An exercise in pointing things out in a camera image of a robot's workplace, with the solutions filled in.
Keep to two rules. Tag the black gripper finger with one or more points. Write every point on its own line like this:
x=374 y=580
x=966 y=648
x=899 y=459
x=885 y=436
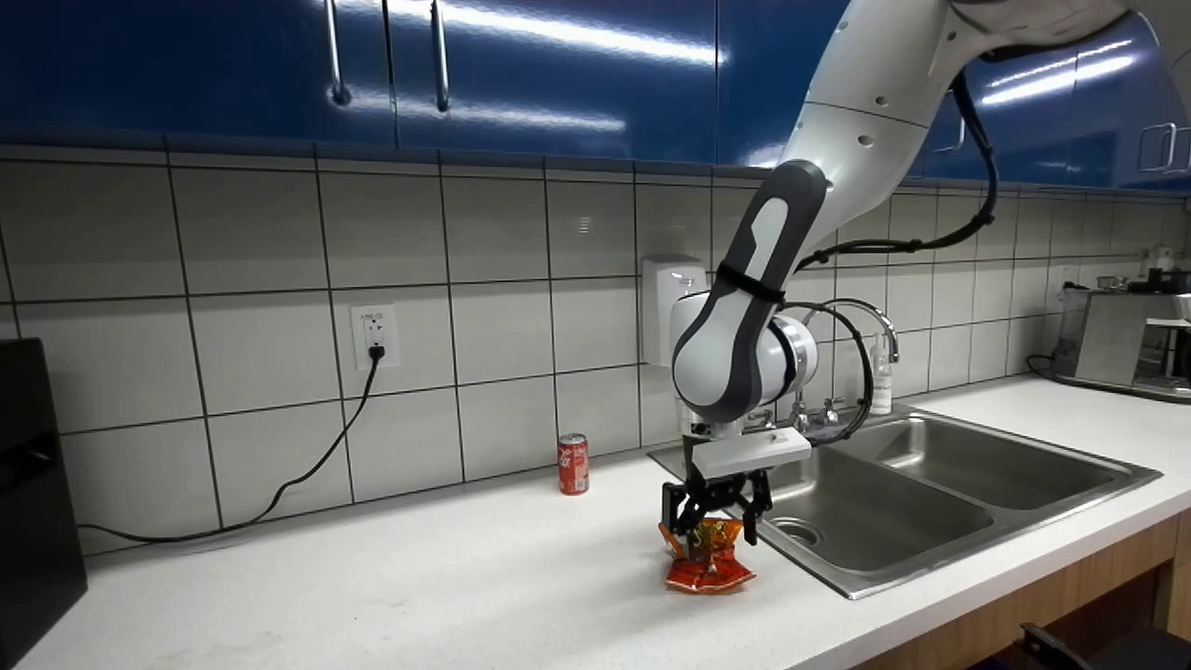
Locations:
x=754 y=511
x=680 y=521

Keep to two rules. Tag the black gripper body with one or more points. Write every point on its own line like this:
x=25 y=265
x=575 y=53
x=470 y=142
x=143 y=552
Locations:
x=719 y=485

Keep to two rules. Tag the orange snack packet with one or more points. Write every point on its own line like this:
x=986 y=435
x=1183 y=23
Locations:
x=710 y=575

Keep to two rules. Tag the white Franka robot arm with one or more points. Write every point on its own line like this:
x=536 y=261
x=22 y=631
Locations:
x=869 y=76

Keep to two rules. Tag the stainless steel double sink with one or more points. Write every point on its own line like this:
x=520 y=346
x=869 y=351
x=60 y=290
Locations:
x=869 y=524

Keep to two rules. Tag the red soda can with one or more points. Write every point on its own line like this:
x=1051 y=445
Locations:
x=575 y=466

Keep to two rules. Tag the clear soap pump bottle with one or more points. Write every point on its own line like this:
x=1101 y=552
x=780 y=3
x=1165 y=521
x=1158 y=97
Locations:
x=885 y=395

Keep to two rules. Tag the chrome gooseneck faucet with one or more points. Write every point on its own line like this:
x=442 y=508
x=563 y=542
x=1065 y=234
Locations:
x=869 y=308

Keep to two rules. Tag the wooden base cabinet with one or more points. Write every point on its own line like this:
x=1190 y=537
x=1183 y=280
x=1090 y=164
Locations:
x=1092 y=583

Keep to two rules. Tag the dark chair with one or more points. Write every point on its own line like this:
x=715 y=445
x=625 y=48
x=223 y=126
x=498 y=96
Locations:
x=1120 y=655

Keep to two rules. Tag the toaster oven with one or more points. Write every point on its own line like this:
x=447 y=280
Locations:
x=1120 y=339

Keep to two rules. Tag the blue cabinet door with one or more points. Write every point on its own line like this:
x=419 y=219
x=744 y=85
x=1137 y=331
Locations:
x=162 y=70
x=561 y=88
x=1065 y=115
x=767 y=76

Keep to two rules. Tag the black box appliance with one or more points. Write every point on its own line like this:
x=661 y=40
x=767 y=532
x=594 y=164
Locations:
x=33 y=524

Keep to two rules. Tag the white wrist camera block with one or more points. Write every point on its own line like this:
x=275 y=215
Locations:
x=747 y=451

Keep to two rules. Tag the white wall power outlet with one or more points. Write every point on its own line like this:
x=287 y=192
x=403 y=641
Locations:
x=379 y=331

